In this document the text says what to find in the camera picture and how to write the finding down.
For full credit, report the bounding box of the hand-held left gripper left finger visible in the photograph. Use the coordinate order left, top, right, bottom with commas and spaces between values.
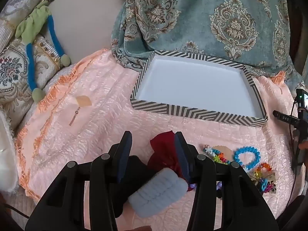
25, 130, 133, 231

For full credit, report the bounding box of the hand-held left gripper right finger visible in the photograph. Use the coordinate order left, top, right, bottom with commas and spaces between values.
174, 131, 280, 231

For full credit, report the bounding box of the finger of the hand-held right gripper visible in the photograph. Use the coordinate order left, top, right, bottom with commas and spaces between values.
273, 110, 301, 126

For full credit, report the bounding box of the black scrunchie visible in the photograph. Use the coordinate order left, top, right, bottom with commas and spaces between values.
113, 155, 157, 218

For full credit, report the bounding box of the red scrunchie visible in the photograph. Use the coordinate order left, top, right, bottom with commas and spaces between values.
147, 130, 193, 192

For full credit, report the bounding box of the purple bead bracelet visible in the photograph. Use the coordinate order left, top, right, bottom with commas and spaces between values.
189, 182, 224, 199

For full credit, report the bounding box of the colourful flower bead bracelet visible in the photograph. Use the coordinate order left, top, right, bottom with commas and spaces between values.
203, 145, 231, 165

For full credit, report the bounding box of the light blue fluffy scrunchie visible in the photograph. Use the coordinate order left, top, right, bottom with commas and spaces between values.
127, 168, 188, 218

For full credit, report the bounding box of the blue bead bracelet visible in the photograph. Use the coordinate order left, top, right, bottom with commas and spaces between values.
233, 146, 261, 167

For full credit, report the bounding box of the striped cardboard box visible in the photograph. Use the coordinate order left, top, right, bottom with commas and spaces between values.
130, 50, 268, 127

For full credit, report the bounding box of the peach quilted blanket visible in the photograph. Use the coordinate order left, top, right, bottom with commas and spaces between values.
14, 48, 304, 231

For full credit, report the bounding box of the tan earring card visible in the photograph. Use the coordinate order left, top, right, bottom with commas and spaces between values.
76, 96, 92, 107

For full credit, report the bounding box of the teal damask cloth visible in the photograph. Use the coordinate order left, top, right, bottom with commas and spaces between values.
111, 0, 305, 94

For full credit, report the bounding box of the floral ornate cushion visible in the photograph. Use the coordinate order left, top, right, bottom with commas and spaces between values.
0, 35, 62, 128

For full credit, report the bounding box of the beige sofa cushion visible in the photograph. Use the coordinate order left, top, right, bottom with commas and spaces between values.
49, 0, 127, 64

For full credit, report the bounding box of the green blue plush toy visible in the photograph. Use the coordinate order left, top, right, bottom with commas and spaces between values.
15, 0, 71, 103

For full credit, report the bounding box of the grey ornate cushion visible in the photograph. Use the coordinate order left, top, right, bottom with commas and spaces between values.
0, 0, 52, 52

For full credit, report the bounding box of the rainbow crystal bead bracelet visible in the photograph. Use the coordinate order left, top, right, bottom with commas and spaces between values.
244, 162, 275, 182

